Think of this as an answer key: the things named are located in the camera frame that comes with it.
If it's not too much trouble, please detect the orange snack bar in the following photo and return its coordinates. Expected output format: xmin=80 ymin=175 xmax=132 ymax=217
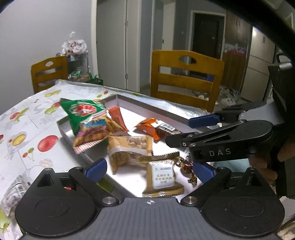
xmin=107 ymin=107 xmax=130 ymax=133

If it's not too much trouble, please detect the yellow pink snack packet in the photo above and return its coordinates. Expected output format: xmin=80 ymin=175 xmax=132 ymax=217
xmin=72 ymin=116 xmax=124 ymax=155

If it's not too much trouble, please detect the person's right hand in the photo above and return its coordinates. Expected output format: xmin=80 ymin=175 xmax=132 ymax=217
xmin=250 ymin=138 xmax=295 ymax=186

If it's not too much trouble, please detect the wooden wall cupboard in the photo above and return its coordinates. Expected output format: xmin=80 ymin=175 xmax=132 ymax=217
xmin=225 ymin=10 xmax=253 ymax=47

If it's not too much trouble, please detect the red cloth pile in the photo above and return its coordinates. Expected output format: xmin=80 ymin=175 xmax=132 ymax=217
xmin=224 ymin=43 xmax=248 ymax=55

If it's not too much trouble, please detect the beige pastry packet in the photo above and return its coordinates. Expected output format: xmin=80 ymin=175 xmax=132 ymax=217
xmin=107 ymin=135 xmax=154 ymax=175

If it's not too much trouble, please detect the white interior door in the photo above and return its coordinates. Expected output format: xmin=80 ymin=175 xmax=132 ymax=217
xmin=95 ymin=0 xmax=129 ymax=89

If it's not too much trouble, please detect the dark entrance door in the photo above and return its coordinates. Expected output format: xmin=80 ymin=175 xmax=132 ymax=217
xmin=191 ymin=12 xmax=225 ymax=61

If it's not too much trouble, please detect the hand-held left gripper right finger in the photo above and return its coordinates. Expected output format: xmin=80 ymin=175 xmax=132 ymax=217
xmin=181 ymin=163 xmax=270 ymax=206

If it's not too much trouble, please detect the white shoe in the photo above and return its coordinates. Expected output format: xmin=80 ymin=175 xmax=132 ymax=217
xmin=221 ymin=97 xmax=238 ymax=106

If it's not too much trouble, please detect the orange snack packet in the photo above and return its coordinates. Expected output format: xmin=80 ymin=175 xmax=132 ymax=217
xmin=134 ymin=118 xmax=183 ymax=141

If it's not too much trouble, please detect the white refrigerator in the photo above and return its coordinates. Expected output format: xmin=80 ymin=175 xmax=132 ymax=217
xmin=240 ymin=26 xmax=276 ymax=102

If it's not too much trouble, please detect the brown packet with white label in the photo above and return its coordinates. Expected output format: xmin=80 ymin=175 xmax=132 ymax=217
xmin=139 ymin=151 xmax=185 ymax=198

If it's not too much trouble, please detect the green snack bag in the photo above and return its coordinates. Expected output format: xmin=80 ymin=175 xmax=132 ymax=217
xmin=59 ymin=98 xmax=108 ymax=136

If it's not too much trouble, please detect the gold candy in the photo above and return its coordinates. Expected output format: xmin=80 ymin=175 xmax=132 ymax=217
xmin=176 ymin=156 xmax=198 ymax=185

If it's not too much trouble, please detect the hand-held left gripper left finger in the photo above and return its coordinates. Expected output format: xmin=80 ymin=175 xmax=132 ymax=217
xmin=30 ymin=159 xmax=120 ymax=206

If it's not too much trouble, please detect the storage cart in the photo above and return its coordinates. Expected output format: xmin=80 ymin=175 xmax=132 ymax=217
xmin=56 ymin=52 xmax=91 ymax=83

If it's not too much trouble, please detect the wooden chair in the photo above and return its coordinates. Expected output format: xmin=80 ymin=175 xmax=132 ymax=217
xmin=150 ymin=49 xmax=225 ymax=114
xmin=31 ymin=56 xmax=69 ymax=94

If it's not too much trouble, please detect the clear plastic packet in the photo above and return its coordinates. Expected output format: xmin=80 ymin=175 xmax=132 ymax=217
xmin=3 ymin=169 xmax=44 ymax=218

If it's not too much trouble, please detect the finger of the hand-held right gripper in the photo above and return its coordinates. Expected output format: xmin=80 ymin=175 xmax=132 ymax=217
xmin=188 ymin=101 xmax=269 ymax=129
xmin=165 ymin=120 xmax=245 ymax=148

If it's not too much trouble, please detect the fruit print tablecloth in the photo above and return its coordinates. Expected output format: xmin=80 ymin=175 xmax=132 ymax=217
xmin=0 ymin=78 xmax=215 ymax=240

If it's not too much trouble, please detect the silver metal tray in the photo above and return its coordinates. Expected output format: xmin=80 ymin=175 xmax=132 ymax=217
xmin=56 ymin=93 xmax=222 ymax=199

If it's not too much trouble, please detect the white plastic bag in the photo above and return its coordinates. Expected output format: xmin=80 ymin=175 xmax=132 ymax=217
xmin=61 ymin=32 xmax=89 ymax=57

